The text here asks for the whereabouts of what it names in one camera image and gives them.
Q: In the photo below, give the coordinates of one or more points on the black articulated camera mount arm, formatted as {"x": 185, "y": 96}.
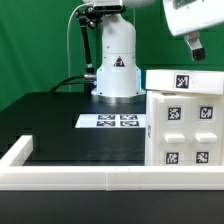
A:
{"x": 87, "y": 36}

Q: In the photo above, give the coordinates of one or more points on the white U-shaped boundary frame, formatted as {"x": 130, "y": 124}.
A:
{"x": 16, "y": 175}

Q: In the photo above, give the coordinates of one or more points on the white flat tag base plate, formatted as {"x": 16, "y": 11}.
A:
{"x": 111, "y": 121}

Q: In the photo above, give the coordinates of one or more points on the white rectangular block with tags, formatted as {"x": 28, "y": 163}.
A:
{"x": 202, "y": 82}

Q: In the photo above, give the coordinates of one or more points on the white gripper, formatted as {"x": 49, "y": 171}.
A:
{"x": 190, "y": 16}

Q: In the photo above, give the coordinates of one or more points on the white cabinet box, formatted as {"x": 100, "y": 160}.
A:
{"x": 152, "y": 126}

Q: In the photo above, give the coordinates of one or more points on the white cabinet door panel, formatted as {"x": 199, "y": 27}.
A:
{"x": 172, "y": 136}
{"x": 207, "y": 130}

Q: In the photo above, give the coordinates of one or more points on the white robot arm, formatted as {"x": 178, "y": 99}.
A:
{"x": 118, "y": 78}

